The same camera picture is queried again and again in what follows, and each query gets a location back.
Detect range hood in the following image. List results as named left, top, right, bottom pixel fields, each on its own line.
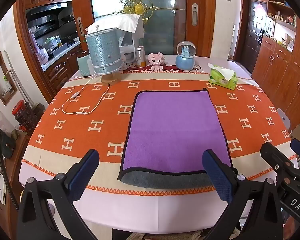
left=26, top=2, right=68, bottom=16

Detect yellow white can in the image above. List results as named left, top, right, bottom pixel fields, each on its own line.
left=136, top=46, right=146, bottom=68

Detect wooden wall cabinet with shelves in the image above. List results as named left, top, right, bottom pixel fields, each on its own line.
left=251, top=0, right=300, bottom=132

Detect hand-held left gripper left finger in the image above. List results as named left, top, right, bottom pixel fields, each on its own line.
left=16, top=149, right=113, bottom=240

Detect orange patterned tablecloth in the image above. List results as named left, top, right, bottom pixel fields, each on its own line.
left=19, top=54, right=299, bottom=230

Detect blue snow globe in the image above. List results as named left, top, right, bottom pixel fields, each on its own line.
left=175, top=41, right=197, bottom=71

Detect pink block toy figure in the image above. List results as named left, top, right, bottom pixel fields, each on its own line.
left=147, top=52, right=166, bottom=71

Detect black cable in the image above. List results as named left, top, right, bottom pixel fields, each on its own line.
left=0, top=99, right=21, bottom=212

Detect purple towel with grey back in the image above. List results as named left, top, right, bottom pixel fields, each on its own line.
left=117, top=88, right=233, bottom=190

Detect dark entrance door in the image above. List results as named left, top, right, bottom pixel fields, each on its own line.
left=240, top=0, right=267, bottom=73

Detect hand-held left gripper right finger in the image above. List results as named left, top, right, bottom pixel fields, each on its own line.
left=202, top=149, right=283, bottom=240

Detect white lamp cable with switch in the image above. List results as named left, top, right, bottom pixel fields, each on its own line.
left=62, top=76, right=111, bottom=115

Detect wooden kitchen lower cabinets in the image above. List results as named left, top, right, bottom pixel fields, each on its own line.
left=43, top=44, right=82, bottom=96

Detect blue shade table lamp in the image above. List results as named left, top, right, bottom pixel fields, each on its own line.
left=84, top=27, right=122, bottom=84

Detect golden door ornament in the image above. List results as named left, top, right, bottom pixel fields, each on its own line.
left=118, top=0, right=187, bottom=24

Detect green tissue pack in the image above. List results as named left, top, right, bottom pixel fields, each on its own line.
left=208, top=63, right=238, bottom=91

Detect pale green ceramic jar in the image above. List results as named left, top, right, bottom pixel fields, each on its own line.
left=76, top=51, right=92, bottom=77

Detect red lid jar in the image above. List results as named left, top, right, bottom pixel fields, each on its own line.
left=12, top=100, right=26, bottom=118

